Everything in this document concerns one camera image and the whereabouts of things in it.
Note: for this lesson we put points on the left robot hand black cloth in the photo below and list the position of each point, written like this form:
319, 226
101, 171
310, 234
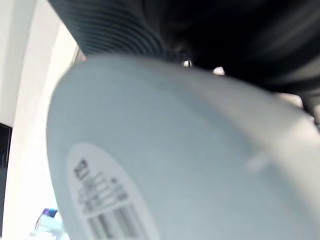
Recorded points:
225, 32

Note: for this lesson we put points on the pale grey cup barcode label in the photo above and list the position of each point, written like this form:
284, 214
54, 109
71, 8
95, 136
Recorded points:
175, 155

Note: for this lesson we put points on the white cabinet panel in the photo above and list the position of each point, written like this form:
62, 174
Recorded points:
27, 75

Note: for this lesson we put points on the clear plastic package blue label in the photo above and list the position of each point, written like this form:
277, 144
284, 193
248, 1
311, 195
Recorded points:
48, 225

